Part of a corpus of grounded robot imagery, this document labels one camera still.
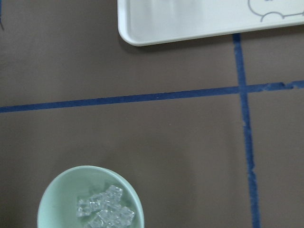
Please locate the green bowl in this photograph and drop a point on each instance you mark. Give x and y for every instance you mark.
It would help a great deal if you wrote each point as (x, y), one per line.
(57, 208)

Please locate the ice cubes in green bowl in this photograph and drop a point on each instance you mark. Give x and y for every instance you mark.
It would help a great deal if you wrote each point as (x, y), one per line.
(104, 210)

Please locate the cream bear tray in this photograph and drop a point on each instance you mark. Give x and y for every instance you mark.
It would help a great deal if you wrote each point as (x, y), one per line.
(150, 22)

